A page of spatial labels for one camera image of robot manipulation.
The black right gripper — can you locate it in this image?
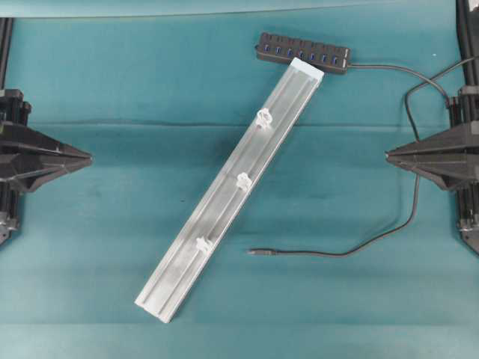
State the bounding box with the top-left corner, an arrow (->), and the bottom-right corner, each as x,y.
386,85 -> 478,191

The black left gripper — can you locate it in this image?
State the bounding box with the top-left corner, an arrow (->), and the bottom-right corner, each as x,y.
1,89 -> 92,192

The black USB cable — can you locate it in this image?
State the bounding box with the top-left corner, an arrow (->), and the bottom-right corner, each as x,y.
246,55 -> 479,258

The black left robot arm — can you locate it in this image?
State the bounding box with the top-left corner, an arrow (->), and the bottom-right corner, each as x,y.
1,89 -> 93,242

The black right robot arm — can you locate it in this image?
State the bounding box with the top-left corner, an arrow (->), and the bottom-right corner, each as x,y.
386,85 -> 478,252

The black USB hub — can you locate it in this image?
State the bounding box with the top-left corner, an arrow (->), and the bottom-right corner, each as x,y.
255,32 -> 352,75

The black left frame post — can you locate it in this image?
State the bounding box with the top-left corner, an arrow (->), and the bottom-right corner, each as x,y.
0,17 -> 13,89

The black frame post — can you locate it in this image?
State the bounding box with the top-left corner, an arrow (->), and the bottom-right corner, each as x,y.
456,0 -> 478,85
0,17 -> 13,89

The black right frame post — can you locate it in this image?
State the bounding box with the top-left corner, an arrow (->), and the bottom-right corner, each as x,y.
456,0 -> 478,85

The white ring near hub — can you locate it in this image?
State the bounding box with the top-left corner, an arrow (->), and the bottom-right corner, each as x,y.
256,108 -> 273,130

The silver aluminium rail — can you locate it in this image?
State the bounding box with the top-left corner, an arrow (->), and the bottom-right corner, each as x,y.
135,58 -> 324,323

